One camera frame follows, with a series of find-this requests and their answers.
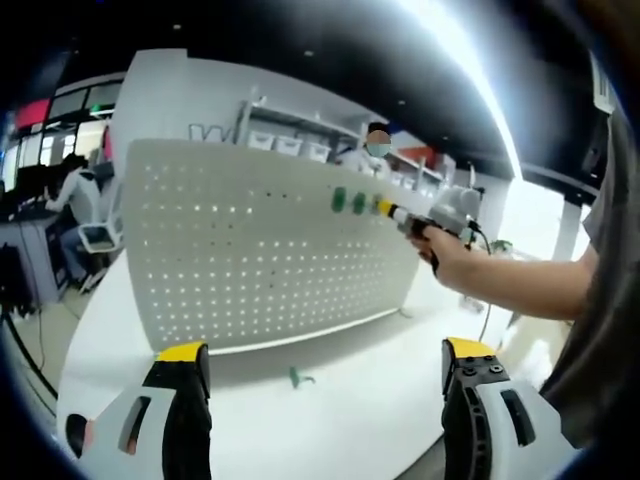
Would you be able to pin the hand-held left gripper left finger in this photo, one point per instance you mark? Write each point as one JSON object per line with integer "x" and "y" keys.
{"x": 145, "y": 430}

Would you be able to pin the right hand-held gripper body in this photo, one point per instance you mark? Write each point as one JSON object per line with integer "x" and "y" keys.
{"x": 455, "y": 210}

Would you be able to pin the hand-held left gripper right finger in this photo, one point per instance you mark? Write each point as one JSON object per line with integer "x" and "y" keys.
{"x": 500, "y": 430}

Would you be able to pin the green hook assembly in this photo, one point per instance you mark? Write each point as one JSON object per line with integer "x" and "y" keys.
{"x": 358, "y": 202}
{"x": 340, "y": 200}
{"x": 295, "y": 377}
{"x": 375, "y": 204}

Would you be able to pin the white perforated mounting plate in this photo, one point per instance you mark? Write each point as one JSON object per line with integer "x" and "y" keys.
{"x": 250, "y": 250}

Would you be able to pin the black oval table insert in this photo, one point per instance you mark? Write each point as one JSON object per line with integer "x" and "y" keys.
{"x": 76, "y": 435}

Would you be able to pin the person's right hand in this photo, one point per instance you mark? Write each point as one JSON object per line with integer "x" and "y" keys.
{"x": 445, "y": 250}

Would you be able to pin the white storage bin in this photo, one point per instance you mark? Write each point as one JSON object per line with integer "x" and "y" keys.
{"x": 316, "y": 151}
{"x": 261, "y": 141}
{"x": 288, "y": 146}

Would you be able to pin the grey storage shelf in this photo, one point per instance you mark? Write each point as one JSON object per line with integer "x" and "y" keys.
{"x": 300, "y": 117}

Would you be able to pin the ceiling light strip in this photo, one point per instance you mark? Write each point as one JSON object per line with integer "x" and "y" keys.
{"x": 475, "y": 60}

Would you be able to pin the person's dark clothing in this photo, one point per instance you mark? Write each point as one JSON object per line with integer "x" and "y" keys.
{"x": 610, "y": 300}

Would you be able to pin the white mesh office chair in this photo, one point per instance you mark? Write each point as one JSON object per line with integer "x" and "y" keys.
{"x": 97, "y": 237}

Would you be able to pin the black computer monitor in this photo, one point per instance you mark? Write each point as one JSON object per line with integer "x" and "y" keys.
{"x": 35, "y": 182}

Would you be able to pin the large wall display screen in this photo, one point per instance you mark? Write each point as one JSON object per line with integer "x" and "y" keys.
{"x": 35, "y": 112}

